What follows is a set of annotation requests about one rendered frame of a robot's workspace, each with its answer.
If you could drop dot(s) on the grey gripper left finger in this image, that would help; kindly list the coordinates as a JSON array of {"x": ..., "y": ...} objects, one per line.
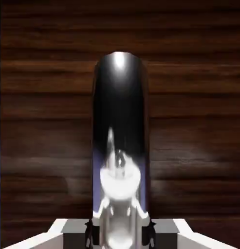
[{"x": 73, "y": 233}]

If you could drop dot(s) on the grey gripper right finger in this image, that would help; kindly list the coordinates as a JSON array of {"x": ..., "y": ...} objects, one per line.
[{"x": 166, "y": 233}]

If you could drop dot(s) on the dark wood cabinet door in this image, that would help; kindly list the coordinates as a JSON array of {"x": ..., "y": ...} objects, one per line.
[{"x": 189, "y": 116}]

